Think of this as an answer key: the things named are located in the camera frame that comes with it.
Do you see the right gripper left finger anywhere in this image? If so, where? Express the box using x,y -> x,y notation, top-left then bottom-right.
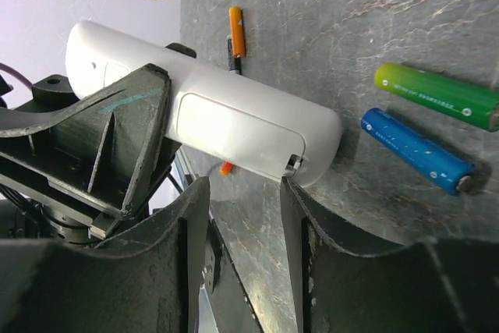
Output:
1,178 -> 210,332

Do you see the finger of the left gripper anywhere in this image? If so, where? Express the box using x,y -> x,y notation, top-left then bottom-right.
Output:
1,64 -> 172,220

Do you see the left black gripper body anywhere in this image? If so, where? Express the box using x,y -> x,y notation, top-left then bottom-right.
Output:
0,42 -> 198,248

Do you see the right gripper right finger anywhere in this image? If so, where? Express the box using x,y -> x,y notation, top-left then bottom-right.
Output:
280,179 -> 498,332

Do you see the white remote control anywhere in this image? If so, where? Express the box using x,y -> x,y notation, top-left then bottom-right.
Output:
65,21 -> 342,187

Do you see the blue battery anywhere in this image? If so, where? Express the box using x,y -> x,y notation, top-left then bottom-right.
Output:
361,108 -> 475,196

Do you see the orange red battery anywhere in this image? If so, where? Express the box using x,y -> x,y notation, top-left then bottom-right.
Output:
219,161 -> 234,175

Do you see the small black battery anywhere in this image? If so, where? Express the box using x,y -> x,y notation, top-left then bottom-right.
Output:
227,35 -> 242,75

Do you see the green battery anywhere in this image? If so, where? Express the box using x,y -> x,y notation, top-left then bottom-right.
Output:
374,63 -> 498,133

